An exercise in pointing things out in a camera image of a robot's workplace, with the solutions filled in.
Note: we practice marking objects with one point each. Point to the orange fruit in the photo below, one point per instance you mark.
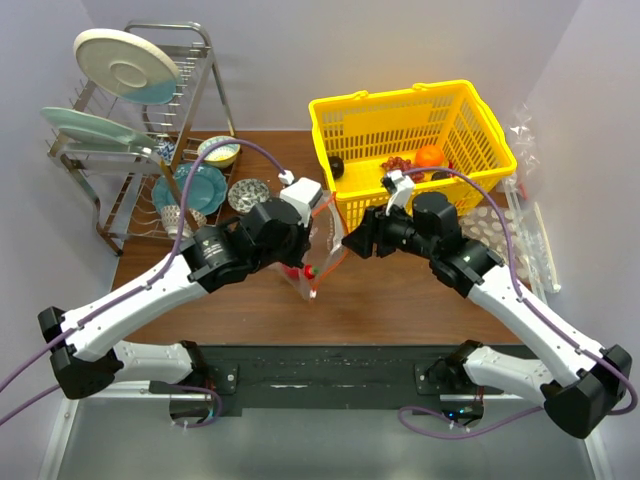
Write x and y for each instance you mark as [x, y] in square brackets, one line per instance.
[429, 156]

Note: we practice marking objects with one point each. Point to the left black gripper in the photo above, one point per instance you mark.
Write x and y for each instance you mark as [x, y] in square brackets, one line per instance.
[296, 259]

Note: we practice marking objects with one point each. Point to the red chili pepper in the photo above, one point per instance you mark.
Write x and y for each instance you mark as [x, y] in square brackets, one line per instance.
[308, 272]

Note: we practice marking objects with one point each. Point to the clear plastic bag pile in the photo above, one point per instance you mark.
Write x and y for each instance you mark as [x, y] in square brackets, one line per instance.
[535, 261]

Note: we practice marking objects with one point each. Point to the polka dot plastic bag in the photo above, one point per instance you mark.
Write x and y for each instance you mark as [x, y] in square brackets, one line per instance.
[482, 224]

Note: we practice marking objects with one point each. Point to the yellow plastic basket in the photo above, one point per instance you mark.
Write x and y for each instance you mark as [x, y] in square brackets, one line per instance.
[365, 129]

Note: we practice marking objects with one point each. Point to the teal scalloped plate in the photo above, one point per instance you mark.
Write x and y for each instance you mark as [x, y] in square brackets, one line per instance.
[207, 192]

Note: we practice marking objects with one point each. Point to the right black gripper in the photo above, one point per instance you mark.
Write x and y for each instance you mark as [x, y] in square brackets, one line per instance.
[373, 229]

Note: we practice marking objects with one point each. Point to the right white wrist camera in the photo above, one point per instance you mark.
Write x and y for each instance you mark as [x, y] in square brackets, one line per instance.
[400, 188]

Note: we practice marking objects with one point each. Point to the blue patterned small dish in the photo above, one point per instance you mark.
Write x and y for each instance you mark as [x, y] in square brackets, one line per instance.
[166, 150]

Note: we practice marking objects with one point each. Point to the dark eggplant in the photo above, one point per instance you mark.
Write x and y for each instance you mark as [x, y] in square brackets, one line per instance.
[440, 176]

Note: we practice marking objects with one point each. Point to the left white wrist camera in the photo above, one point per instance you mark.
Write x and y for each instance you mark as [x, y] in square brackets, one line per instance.
[303, 195]

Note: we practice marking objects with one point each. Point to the red grape bunch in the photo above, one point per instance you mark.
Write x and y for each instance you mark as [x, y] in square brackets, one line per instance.
[397, 163]

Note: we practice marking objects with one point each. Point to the metal dish rack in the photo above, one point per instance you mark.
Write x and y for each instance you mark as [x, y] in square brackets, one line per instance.
[131, 124]

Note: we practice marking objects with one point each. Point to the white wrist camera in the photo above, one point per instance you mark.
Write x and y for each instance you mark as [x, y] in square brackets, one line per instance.
[400, 188]
[303, 195]

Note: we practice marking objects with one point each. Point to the pale green plate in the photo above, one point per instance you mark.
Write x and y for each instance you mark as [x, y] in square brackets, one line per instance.
[88, 128]

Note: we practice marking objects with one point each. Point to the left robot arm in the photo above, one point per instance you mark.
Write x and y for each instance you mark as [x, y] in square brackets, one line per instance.
[89, 349]

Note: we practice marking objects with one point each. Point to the teal patterned bowl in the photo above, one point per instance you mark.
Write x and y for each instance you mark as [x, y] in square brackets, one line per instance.
[223, 156]

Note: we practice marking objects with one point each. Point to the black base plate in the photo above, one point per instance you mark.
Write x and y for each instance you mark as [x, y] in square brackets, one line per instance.
[384, 377]

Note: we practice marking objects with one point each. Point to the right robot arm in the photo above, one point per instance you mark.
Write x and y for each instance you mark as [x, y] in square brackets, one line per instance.
[575, 380]

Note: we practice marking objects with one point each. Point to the patterned cup in rack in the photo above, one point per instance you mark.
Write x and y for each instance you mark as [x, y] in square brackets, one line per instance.
[170, 220]

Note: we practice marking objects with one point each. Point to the clear zip top bag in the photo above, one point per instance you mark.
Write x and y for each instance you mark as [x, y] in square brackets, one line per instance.
[326, 252]

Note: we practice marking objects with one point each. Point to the white and blue plate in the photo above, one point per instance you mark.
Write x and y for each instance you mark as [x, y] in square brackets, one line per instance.
[127, 66]

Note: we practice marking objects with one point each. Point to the aluminium rail frame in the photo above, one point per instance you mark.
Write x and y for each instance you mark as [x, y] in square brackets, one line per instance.
[128, 432]

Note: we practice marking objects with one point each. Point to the dark floral bowl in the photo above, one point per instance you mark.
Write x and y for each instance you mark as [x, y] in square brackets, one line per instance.
[246, 193]

